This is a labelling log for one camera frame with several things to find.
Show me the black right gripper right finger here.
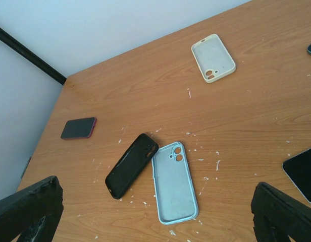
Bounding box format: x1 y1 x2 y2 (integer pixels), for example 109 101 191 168
251 182 311 241

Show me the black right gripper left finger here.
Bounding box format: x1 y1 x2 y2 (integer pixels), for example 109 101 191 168
0 175 64 241

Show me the silver phone black screen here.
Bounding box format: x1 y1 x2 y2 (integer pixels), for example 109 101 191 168
282 148 311 203

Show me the magenta phone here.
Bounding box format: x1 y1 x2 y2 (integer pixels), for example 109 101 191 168
61 117 97 140

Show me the light blue phone case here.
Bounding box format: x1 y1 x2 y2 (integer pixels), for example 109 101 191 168
151 142 199 225

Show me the black phone case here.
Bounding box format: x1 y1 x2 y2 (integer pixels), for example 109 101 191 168
105 133 159 199

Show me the cream phone case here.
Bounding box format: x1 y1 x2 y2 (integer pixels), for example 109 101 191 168
191 34 236 83

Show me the black frame post left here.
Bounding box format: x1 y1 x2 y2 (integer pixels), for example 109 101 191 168
0 27 67 85

